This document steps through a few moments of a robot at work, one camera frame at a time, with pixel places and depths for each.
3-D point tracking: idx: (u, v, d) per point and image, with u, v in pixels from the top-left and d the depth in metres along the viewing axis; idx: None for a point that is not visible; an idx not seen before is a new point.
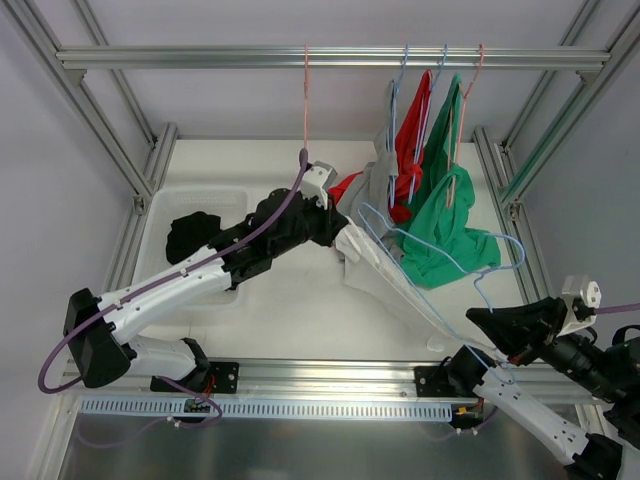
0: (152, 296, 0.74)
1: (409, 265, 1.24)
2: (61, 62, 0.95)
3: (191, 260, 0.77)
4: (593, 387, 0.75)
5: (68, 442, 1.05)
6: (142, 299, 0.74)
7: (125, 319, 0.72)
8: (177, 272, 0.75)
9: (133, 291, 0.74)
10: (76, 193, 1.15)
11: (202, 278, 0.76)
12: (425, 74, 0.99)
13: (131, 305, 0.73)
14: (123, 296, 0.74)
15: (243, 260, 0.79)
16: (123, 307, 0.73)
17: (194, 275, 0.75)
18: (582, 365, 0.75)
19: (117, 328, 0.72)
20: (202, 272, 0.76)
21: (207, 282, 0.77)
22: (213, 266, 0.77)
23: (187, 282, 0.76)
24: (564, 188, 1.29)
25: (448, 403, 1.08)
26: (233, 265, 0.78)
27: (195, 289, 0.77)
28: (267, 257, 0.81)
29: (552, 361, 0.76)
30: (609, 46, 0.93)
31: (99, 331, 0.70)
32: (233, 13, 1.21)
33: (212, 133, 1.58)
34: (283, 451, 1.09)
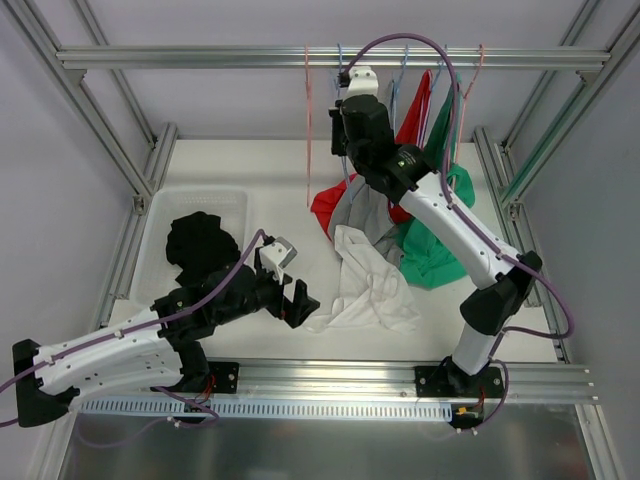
0: (79, 359, 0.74)
1: (410, 265, 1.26)
2: (61, 62, 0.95)
3: (131, 322, 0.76)
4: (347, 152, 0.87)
5: (68, 441, 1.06)
6: (73, 359, 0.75)
7: (54, 376, 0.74)
8: (110, 334, 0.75)
9: (68, 349, 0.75)
10: (75, 192, 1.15)
11: (136, 342, 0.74)
12: (425, 74, 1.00)
13: (60, 365, 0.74)
14: (57, 353, 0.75)
15: (182, 325, 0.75)
16: (55, 364, 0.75)
17: (128, 339, 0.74)
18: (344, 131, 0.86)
19: (45, 384, 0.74)
20: (136, 337, 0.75)
21: (140, 346, 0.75)
22: (148, 331, 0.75)
23: (118, 346, 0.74)
24: (565, 188, 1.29)
25: (448, 403, 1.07)
26: (170, 330, 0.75)
27: (124, 353, 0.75)
28: (211, 325, 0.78)
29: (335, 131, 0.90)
30: (609, 46, 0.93)
31: (30, 385, 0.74)
32: (233, 13, 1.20)
33: (212, 133, 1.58)
34: (282, 450, 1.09)
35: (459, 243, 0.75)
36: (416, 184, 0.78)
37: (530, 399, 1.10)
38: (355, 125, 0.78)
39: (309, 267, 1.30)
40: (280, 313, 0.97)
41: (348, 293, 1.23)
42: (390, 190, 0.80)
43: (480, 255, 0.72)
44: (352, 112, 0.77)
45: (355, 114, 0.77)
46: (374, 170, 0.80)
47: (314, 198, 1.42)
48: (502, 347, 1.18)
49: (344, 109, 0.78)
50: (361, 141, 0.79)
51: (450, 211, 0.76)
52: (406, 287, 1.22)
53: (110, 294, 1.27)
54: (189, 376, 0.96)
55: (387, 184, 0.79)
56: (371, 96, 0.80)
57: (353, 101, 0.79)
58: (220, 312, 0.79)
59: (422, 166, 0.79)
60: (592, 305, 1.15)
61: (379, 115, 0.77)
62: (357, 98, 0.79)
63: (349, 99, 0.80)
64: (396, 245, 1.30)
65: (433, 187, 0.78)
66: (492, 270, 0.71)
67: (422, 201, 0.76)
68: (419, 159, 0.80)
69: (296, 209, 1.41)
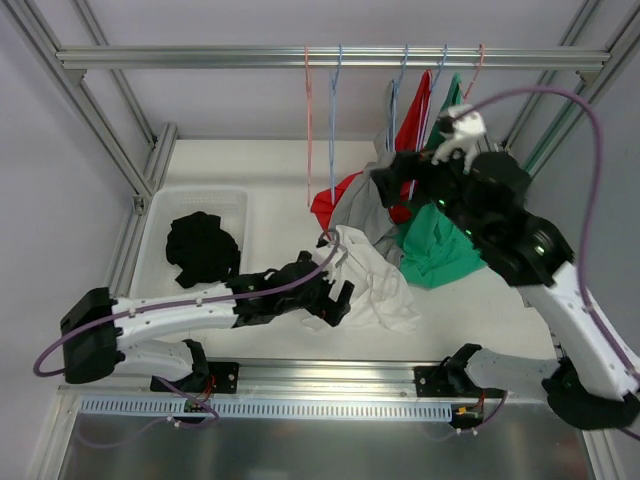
0: (163, 315, 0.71)
1: (410, 265, 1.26)
2: (61, 62, 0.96)
3: (207, 294, 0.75)
4: (457, 219, 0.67)
5: (69, 443, 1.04)
6: (154, 315, 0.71)
7: (134, 328, 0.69)
8: (192, 298, 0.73)
9: (150, 303, 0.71)
10: (76, 191, 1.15)
11: (211, 314, 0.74)
12: (425, 74, 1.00)
13: (140, 318, 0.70)
14: (138, 305, 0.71)
15: (250, 307, 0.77)
16: (134, 317, 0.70)
17: (206, 308, 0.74)
18: (451, 194, 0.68)
19: (124, 335, 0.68)
20: (213, 307, 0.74)
21: (217, 317, 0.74)
22: (226, 304, 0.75)
23: (198, 313, 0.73)
24: (565, 188, 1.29)
25: (448, 403, 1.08)
26: (242, 309, 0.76)
27: (201, 321, 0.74)
28: (273, 313, 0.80)
29: (434, 191, 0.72)
30: (609, 47, 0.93)
31: (107, 334, 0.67)
32: (233, 13, 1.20)
33: (212, 134, 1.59)
34: (282, 450, 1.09)
35: (583, 349, 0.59)
36: (551, 278, 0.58)
37: (530, 399, 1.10)
38: (486, 192, 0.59)
39: None
40: (320, 311, 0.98)
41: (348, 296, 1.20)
42: (522, 276, 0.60)
43: (610, 371, 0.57)
44: (488, 180, 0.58)
45: (477, 174, 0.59)
46: (499, 248, 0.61)
47: (314, 198, 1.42)
48: (502, 347, 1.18)
49: (480, 173, 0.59)
50: (486, 217, 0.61)
51: (585, 314, 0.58)
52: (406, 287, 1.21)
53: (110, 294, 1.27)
54: (188, 375, 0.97)
55: (515, 271, 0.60)
56: (504, 154, 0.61)
57: (490, 162, 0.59)
58: (283, 302, 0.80)
59: (560, 252, 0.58)
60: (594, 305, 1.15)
61: (523, 186, 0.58)
62: (498, 161, 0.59)
63: (484, 157, 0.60)
64: (396, 245, 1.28)
65: (568, 280, 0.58)
66: (620, 389, 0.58)
67: (556, 301, 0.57)
68: (559, 242, 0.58)
69: (296, 209, 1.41)
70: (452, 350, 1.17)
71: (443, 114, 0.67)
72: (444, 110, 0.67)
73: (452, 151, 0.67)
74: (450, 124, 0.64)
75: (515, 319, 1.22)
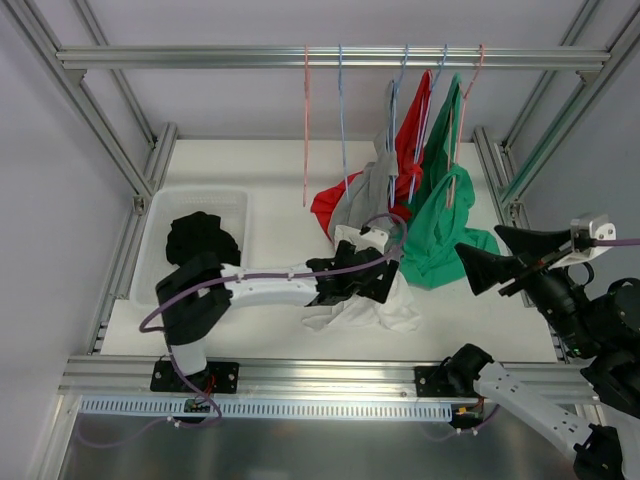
0: (265, 284, 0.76)
1: (409, 265, 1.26)
2: (61, 62, 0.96)
3: (295, 269, 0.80)
4: (567, 333, 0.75)
5: (69, 441, 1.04)
6: (256, 283, 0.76)
7: (240, 293, 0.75)
8: (285, 272, 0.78)
9: (252, 272, 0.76)
10: (76, 191, 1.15)
11: (301, 288, 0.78)
12: (425, 74, 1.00)
13: (244, 284, 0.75)
14: (245, 272, 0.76)
15: (326, 287, 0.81)
16: (241, 282, 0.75)
17: (296, 282, 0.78)
18: (566, 308, 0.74)
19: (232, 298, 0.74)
20: (303, 283, 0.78)
21: (302, 293, 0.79)
22: (312, 279, 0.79)
23: (288, 286, 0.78)
24: (567, 188, 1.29)
25: (448, 403, 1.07)
26: (321, 288, 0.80)
27: (288, 294, 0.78)
28: (345, 294, 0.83)
29: (539, 295, 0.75)
30: (609, 47, 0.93)
31: (219, 295, 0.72)
32: (233, 13, 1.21)
33: (212, 133, 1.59)
34: (282, 450, 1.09)
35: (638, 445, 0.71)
36: None
37: None
38: (624, 336, 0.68)
39: None
40: (368, 292, 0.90)
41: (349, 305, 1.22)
42: (631, 406, 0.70)
43: None
44: (635, 327, 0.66)
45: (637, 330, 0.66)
46: (617, 382, 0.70)
47: (313, 198, 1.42)
48: (502, 347, 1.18)
49: (626, 318, 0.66)
50: (618, 356, 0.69)
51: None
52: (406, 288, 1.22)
53: (110, 294, 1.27)
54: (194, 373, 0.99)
55: (631, 402, 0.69)
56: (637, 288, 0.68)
57: (627, 299, 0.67)
58: (353, 287, 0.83)
59: None
60: None
61: None
62: (639, 299, 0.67)
63: (623, 296, 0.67)
64: None
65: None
66: None
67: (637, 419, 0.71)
68: None
69: (296, 209, 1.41)
70: (452, 349, 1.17)
71: (590, 231, 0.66)
72: (590, 225, 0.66)
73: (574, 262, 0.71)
74: (591, 246, 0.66)
75: (515, 319, 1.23)
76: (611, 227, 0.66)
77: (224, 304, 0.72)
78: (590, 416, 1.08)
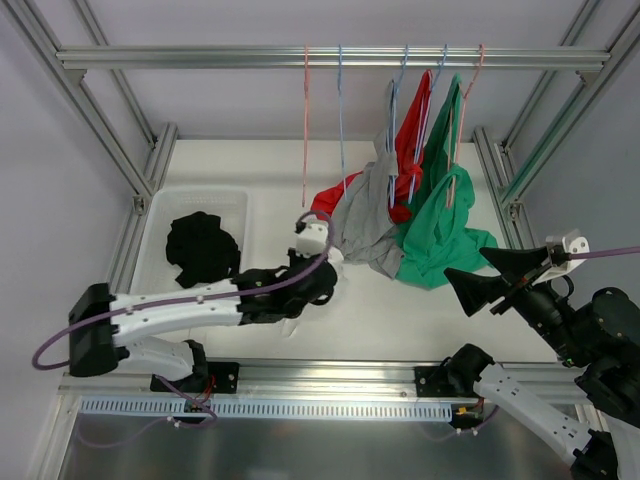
0: (162, 312, 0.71)
1: (410, 265, 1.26)
2: (61, 62, 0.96)
3: (211, 289, 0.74)
4: (558, 344, 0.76)
5: (69, 442, 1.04)
6: (152, 312, 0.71)
7: (131, 325, 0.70)
8: (193, 296, 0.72)
9: (147, 301, 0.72)
10: (75, 191, 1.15)
11: (215, 311, 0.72)
12: (425, 74, 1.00)
13: (137, 315, 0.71)
14: (136, 302, 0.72)
15: (257, 305, 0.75)
16: (132, 313, 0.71)
17: (209, 305, 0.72)
18: (554, 319, 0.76)
19: (120, 332, 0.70)
20: (218, 305, 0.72)
21: (219, 315, 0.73)
22: (230, 301, 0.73)
23: (201, 310, 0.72)
24: (567, 187, 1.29)
25: (448, 403, 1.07)
26: (249, 306, 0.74)
27: (205, 318, 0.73)
28: (283, 311, 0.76)
29: (528, 310, 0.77)
30: (609, 47, 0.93)
31: (104, 330, 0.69)
32: (232, 13, 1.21)
33: (212, 133, 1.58)
34: (282, 451, 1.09)
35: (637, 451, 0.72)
36: None
37: None
38: (607, 341, 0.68)
39: None
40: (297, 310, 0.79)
41: (350, 307, 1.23)
42: (624, 414, 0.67)
43: None
44: (615, 333, 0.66)
45: (618, 335, 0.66)
46: (607, 388, 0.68)
47: (313, 198, 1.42)
48: (502, 347, 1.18)
49: (605, 323, 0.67)
50: (606, 362, 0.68)
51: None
52: (393, 296, 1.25)
53: None
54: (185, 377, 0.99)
55: (624, 408, 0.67)
56: (618, 298, 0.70)
57: (606, 306, 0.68)
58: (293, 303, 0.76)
59: None
60: None
61: None
62: (619, 307, 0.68)
63: (603, 304, 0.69)
64: (396, 245, 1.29)
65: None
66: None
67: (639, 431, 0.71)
68: None
69: (296, 209, 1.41)
70: (452, 350, 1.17)
71: (563, 246, 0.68)
72: (563, 241, 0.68)
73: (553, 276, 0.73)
74: (567, 260, 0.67)
75: (515, 319, 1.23)
76: (584, 240, 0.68)
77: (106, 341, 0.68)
78: (590, 416, 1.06)
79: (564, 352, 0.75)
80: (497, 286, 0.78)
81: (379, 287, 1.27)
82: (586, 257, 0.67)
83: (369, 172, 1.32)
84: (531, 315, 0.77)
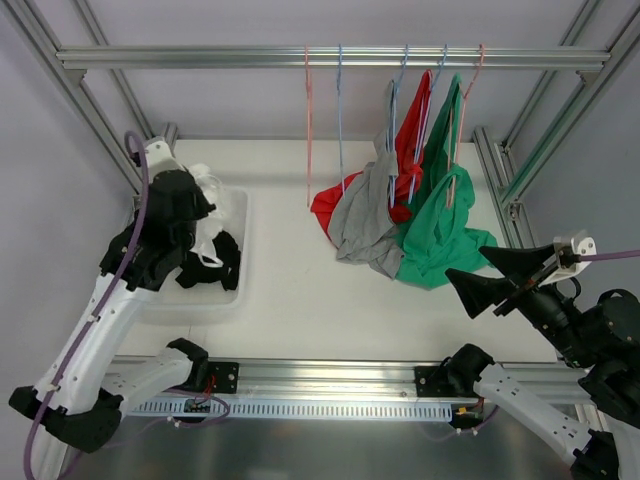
0: (83, 360, 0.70)
1: (409, 265, 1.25)
2: (61, 62, 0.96)
3: (94, 299, 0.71)
4: (564, 346, 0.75)
5: None
6: (75, 369, 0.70)
7: (71, 395, 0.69)
8: (87, 322, 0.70)
9: (59, 367, 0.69)
10: (75, 190, 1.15)
11: (116, 310, 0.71)
12: (425, 74, 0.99)
13: (66, 381, 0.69)
14: (54, 377, 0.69)
15: (147, 262, 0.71)
16: (62, 387, 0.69)
17: (107, 312, 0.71)
18: (559, 321, 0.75)
19: (70, 407, 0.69)
20: (114, 306, 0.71)
21: (126, 308, 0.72)
22: (117, 294, 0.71)
23: (105, 323, 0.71)
24: (567, 186, 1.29)
25: (448, 403, 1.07)
26: (137, 273, 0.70)
27: (119, 322, 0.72)
28: (174, 246, 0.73)
29: (532, 313, 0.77)
30: (609, 47, 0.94)
31: (57, 417, 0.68)
32: (232, 14, 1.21)
33: (212, 133, 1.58)
34: (282, 450, 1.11)
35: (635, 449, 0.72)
36: None
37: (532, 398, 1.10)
38: (615, 345, 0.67)
39: (309, 267, 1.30)
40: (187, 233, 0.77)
41: (349, 307, 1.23)
42: (629, 417, 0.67)
43: None
44: (625, 337, 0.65)
45: (627, 339, 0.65)
46: (612, 391, 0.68)
47: (314, 198, 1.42)
48: (502, 347, 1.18)
49: (615, 327, 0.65)
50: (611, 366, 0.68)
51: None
52: (397, 295, 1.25)
53: None
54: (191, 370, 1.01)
55: (628, 410, 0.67)
56: (626, 300, 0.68)
57: (616, 309, 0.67)
58: (174, 231, 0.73)
59: None
60: None
61: None
62: (628, 309, 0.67)
63: (613, 307, 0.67)
64: (396, 245, 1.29)
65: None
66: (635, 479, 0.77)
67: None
68: None
69: (296, 209, 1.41)
70: (452, 350, 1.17)
71: (572, 247, 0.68)
72: (571, 242, 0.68)
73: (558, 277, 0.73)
74: (576, 261, 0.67)
75: (516, 319, 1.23)
76: (592, 241, 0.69)
77: (70, 423, 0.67)
78: (589, 416, 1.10)
79: (570, 353, 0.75)
80: (504, 289, 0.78)
81: (379, 287, 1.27)
82: (593, 259, 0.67)
83: (369, 172, 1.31)
84: (535, 316, 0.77)
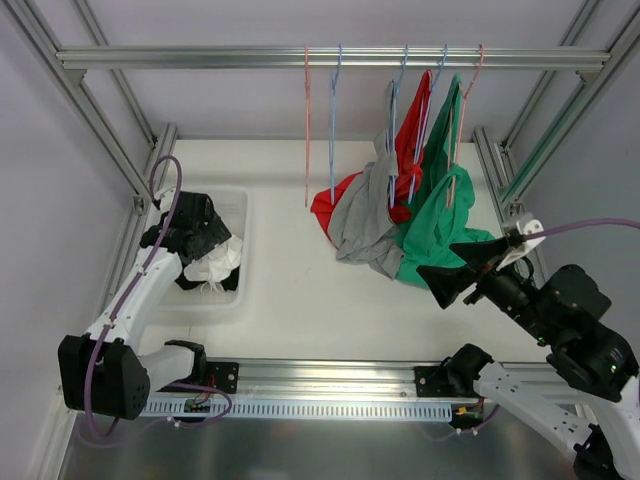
0: (135, 303, 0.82)
1: (409, 265, 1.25)
2: (61, 62, 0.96)
3: (141, 262, 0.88)
4: (528, 325, 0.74)
5: (68, 442, 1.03)
6: (127, 310, 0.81)
7: (126, 330, 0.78)
8: (137, 274, 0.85)
9: (113, 309, 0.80)
10: (75, 190, 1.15)
11: (160, 266, 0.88)
12: (424, 74, 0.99)
13: (120, 319, 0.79)
14: (110, 315, 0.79)
15: (176, 240, 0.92)
16: (116, 325, 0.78)
17: (153, 268, 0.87)
18: (521, 301, 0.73)
19: (125, 340, 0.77)
20: (158, 264, 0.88)
21: (167, 270, 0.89)
22: (159, 257, 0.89)
23: (150, 277, 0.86)
24: (567, 186, 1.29)
25: (448, 403, 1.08)
26: (170, 246, 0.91)
27: (160, 278, 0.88)
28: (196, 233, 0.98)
29: (494, 294, 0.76)
30: (609, 47, 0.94)
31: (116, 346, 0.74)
32: (232, 14, 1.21)
33: (211, 133, 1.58)
34: (282, 451, 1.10)
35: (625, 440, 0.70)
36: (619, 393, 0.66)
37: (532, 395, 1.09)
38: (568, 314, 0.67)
39: (309, 266, 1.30)
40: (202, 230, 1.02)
41: (349, 307, 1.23)
42: (590, 387, 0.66)
43: None
44: (571, 303, 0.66)
45: (573, 305, 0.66)
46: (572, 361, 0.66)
47: (314, 198, 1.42)
48: (502, 347, 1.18)
49: (561, 295, 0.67)
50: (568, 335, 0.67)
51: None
52: (397, 295, 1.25)
53: (110, 293, 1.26)
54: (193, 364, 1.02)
55: (590, 380, 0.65)
56: (572, 271, 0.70)
57: (563, 279, 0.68)
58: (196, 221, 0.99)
59: (627, 367, 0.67)
60: None
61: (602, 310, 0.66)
62: (571, 278, 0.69)
63: (561, 278, 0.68)
64: (396, 245, 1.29)
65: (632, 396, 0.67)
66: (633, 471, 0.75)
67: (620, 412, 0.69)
68: (627, 359, 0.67)
69: (296, 209, 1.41)
70: (452, 350, 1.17)
71: (517, 229, 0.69)
72: (516, 224, 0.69)
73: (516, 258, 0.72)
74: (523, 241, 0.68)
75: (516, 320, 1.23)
76: (537, 222, 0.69)
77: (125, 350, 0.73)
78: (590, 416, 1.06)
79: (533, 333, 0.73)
80: (464, 275, 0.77)
81: (379, 287, 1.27)
82: (543, 236, 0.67)
83: (369, 172, 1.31)
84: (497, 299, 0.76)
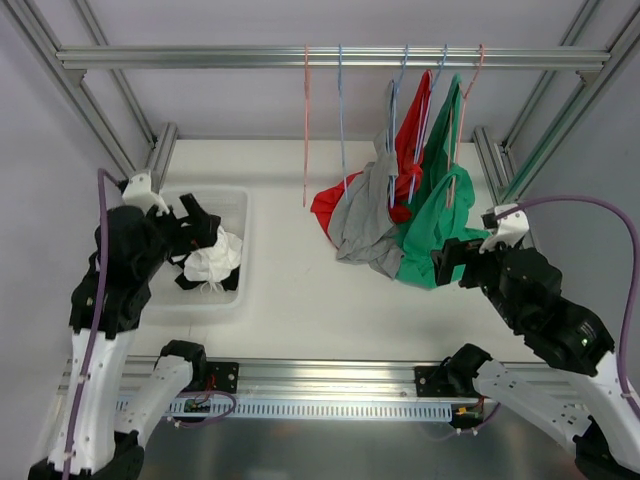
0: (89, 418, 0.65)
1: (410, 265, 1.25)
2: (61, 62, 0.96)
3: (79, 360, 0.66)
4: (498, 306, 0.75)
5: None
6: (83, 431, 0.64)
7: (89, 454, 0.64)
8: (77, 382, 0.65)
9: (66, 435, 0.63)
10: (75, 190, 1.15)
11: (104, 362, 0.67)
12: (425, 74, 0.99)
13: (79, 445, 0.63)
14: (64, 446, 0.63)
15: (114, 309, 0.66)
16: (77, 452, 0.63)
17: (96, 367, 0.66)
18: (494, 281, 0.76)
19: (92, 466, 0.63)
20: (101, 359, 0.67)
21: (114, 360, 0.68)
22: (99, 348, 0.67)
23: (97, 377, 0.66)
24: (567, 186, 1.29)
25: (448, 403, 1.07)
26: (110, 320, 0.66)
27: (111, 372, 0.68)
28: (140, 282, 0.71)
29: (481, 272, 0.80)
30: (609, 47, 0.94)
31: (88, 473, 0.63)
32: (232, 14, 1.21)
33: (212, 133, 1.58)
34: (280, 449, 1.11)
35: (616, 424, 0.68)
36: (593, 368, 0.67)
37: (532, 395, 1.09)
38: (525, 290, 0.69)
39: (310, 266, 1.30)
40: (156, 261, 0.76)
41: (349, 307, 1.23)
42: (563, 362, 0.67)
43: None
44: (521, 276, 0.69)
45: (522, 278, 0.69)
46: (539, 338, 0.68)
47: (314, 198, 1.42)
48: (502, 347, 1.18)
49: (511, 270, 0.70)
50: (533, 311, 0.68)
51: (624, 400, 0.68)
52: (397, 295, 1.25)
53: None
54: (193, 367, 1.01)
55: (562, 356, 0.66)
56: (527, 250, 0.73)
57: (516, 259, 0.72)
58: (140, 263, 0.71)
59: (602, 342, 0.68)
60: (599, 305, 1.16)
61: (555, 281, 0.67)
62: (524, 257, 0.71)
63: (514, 257, 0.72)
64: (396, 245, 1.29)
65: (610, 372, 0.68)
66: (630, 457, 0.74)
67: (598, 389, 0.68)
68: (599, 332, 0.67)
69: (296, 209, 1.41)
70: (452, 350, 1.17)
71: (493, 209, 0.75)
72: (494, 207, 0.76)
73: (496, 244, 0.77)
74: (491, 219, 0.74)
75: None
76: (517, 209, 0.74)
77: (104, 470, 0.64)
78: None
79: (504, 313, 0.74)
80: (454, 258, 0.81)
81: (379, 287, 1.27)
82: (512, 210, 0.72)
83: (370, 171, 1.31)
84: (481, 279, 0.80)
